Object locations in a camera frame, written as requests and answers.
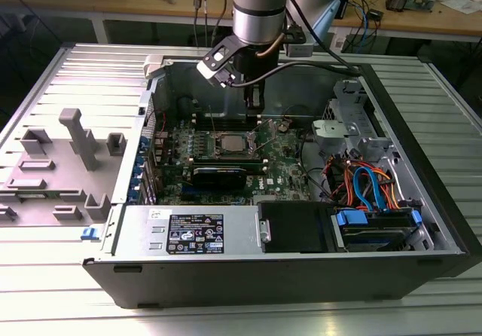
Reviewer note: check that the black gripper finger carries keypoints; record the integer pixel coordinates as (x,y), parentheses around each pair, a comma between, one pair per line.
(248,95)

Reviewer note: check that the metal locking lever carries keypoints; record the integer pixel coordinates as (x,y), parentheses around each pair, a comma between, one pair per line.
(263,137)
(212,119)

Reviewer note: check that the black RAM slot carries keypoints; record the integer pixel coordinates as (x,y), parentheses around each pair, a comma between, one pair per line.
(226,119)
(226,124)
(226,128)
(226,115)

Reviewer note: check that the CPU socket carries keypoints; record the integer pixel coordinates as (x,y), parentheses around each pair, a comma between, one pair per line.
(219,151)

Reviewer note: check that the black disk bay cover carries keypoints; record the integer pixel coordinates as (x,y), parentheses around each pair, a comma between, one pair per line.
(293,226)

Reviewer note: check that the silver coin cell battery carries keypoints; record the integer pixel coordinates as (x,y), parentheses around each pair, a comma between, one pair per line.
(284,127)

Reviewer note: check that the green RAM stick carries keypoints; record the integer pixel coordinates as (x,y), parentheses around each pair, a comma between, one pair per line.
(226,159)

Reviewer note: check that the green motherboard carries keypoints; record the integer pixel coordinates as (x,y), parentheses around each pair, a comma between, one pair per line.
(280,170)

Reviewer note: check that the black graphics card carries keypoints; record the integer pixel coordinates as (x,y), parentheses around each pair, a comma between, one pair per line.
(218,179)

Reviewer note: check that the silver metal disk bay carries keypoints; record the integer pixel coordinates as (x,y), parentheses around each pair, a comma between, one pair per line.
(339,125)

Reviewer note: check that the grey plastic case latch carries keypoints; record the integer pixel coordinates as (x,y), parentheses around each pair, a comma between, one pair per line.
(154,66)

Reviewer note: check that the wooden workbench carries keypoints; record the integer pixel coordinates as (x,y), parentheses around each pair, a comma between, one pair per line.
(158,6)

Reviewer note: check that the small black adapter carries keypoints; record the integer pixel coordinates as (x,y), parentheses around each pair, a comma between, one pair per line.
(375,14)

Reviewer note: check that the blue card retainer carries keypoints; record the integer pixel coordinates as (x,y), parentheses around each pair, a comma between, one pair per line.
(137,170)

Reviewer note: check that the silver power supply unit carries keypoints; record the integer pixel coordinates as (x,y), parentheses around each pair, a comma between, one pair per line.
(139,234)

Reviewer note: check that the grey metal device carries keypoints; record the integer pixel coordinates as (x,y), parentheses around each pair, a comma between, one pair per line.
(422,0)

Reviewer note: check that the hard disk blue carrier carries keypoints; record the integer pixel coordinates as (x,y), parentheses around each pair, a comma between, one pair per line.
(361,238)

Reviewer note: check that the black open PC case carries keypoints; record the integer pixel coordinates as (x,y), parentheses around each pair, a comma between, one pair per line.
(226,283)

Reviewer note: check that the small blue latch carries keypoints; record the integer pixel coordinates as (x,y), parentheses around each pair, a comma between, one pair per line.
(89,233)

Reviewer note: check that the grey parts rack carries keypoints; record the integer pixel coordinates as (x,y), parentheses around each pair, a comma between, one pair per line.
(56,185)

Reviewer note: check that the white paper sheets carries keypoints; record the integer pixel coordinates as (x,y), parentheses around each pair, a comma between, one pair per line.
(461,3)

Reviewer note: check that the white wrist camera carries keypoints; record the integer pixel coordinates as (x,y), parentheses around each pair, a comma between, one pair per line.
(216,59)

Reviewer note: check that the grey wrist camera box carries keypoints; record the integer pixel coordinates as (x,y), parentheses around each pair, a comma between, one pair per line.
(299,50)

